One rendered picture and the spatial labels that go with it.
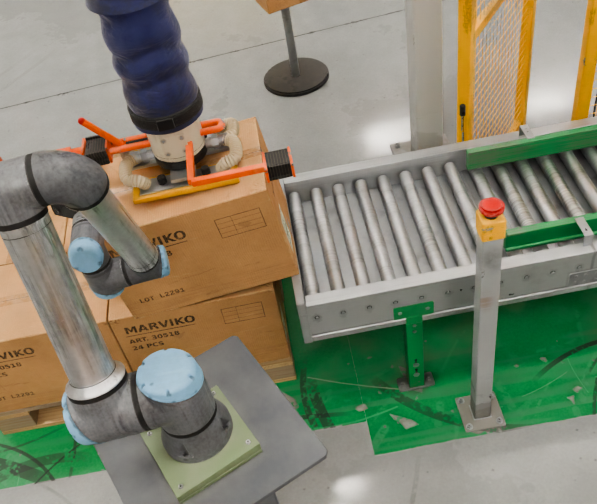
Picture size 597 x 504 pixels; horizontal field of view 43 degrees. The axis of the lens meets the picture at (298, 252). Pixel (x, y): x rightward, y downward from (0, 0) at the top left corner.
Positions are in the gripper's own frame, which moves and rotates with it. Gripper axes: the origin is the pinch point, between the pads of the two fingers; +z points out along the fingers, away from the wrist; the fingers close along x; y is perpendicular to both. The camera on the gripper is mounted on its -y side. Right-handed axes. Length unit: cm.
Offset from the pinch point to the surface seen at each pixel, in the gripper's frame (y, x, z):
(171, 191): 23.3, -10.8, -0.4
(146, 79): 26.2, 26.6, 3.1
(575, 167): 168, -58, 25
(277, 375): 40, -108, -4
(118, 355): -14, -77, -4
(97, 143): 3.3, 2.0, 14.6
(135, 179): 13.4, -5.6, 2.3
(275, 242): 52, -34, -7
